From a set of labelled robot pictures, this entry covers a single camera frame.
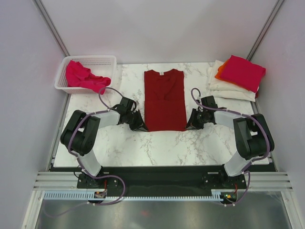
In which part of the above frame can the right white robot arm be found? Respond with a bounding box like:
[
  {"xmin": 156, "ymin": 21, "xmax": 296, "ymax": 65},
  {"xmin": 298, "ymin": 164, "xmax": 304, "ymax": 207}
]
[{"xmin": 185, "ymin": 96, "xmax": 275, "ymax": 188}]

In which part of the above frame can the folded orange t shirt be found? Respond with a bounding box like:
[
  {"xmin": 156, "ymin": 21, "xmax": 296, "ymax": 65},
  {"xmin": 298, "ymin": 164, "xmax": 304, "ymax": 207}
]
[{"xmin": 215, "ymin": 60, "xmax": 237, "ymax": 85}]

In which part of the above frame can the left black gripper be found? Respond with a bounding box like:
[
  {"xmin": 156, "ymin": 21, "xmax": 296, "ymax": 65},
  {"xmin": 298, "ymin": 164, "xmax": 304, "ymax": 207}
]
[{"xmin": 126, "ymin": 110, "xmax": 148, "ymax": 132}]

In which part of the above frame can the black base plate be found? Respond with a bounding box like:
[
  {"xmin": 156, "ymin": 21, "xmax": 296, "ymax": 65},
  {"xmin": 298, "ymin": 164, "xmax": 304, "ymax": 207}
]
[{"xmin": 49, "ymin": 164, "xmax": 250, "ymax": 198}]

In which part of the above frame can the folded pink t shirt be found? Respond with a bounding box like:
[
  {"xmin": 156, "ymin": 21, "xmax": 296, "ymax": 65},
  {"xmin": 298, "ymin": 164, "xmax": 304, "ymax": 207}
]
[{"xmin": 222, "ymin": 55, "xmax": 266, "ymax": 93}]

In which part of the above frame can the dark red t shirt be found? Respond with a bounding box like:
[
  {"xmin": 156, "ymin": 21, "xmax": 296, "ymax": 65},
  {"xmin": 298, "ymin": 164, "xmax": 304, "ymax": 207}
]
[{"xmin": 144, "ymin": 69, "xmax": 187, "ymax": 132}]

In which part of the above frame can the white plastic basket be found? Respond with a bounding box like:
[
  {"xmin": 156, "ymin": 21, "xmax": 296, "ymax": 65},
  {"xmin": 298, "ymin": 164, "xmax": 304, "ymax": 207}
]
[{"xmin": 54, "ymin": 55, "xmax": 117, "ymax": 94}]

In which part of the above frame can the white slotted cable duct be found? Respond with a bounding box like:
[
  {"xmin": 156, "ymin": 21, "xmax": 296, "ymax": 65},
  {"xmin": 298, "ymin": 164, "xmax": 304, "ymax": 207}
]
[{"xmin": 43, "ymin": 189, "xmax": 235, "ymax": 200}]

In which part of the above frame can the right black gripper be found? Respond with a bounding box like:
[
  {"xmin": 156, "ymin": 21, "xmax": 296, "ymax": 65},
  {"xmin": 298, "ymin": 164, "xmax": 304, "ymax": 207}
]
[{"xmin": 184, "ymin": 108, "xmax": 207, "ymax": 130}]

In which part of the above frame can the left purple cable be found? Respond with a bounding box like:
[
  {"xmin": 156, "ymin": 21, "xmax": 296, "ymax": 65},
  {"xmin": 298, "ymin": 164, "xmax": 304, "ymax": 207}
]
[{"xmin": 44, "ymin": 87, "xmax": 126, "ymax": 218}]

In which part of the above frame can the folded cream t shirt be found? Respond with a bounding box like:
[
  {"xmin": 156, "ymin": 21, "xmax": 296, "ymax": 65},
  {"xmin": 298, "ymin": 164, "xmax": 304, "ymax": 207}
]
[{"xmin": 207, "ymin": 60, "xmax": 256, "ymax": 102}]

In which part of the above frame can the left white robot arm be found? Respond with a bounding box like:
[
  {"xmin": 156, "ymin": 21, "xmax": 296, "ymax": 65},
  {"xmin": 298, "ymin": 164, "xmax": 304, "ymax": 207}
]
[{"xmin": 60, "ymin": 97, "xmax": 148, "ymax": 189}]

